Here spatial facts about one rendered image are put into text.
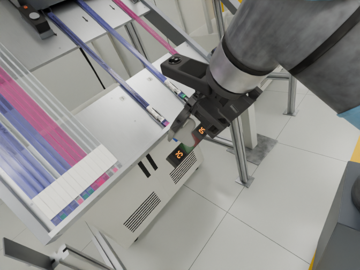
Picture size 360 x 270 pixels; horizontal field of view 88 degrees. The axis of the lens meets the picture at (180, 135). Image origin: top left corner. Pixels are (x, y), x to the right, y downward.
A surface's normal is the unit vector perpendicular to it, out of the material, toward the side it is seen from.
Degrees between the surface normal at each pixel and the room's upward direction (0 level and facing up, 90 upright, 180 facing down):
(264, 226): 0
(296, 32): 83
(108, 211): 90
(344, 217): 0
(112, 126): 43
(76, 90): 90
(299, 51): 93
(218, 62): 71
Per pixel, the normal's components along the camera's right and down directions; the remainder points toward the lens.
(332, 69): -0.59, 0.60
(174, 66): -0.15, -0.60
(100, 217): 0.69, 0.26
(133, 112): 0.24, -0.35
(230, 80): -0.50, 0.76
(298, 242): -0.32, -0.72
